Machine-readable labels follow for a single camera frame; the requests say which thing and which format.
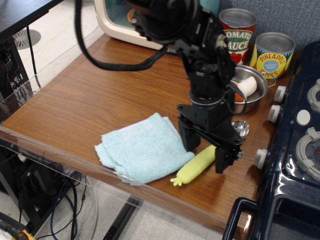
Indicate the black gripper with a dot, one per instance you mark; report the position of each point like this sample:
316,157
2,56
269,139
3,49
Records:
211,122

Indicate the teal toy microwave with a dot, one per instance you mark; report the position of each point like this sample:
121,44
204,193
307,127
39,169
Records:
117,25

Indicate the light blue folded cloth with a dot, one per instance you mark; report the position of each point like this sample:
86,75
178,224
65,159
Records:
144,151

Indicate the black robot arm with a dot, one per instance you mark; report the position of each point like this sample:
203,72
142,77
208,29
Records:
210,75

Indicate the pineapple slices can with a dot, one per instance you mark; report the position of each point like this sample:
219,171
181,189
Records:
272,54

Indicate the black table leg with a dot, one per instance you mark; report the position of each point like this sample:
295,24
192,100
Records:
120,222

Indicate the round floor vent cover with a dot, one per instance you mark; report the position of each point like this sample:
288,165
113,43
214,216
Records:
23,39

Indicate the black desk at left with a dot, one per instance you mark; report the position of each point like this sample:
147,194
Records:
17,14

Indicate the tomato sauce can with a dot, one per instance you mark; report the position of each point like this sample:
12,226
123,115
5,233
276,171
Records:
239,26

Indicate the dark blue toy stove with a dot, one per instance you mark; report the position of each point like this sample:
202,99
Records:
288,207

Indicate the spoon with yellow-green handle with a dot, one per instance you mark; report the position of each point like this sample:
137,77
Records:
205,158

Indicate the plush brown mushroom toy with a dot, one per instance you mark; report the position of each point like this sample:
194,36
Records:
247,86

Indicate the small steel pot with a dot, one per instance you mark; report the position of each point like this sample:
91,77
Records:
264,82

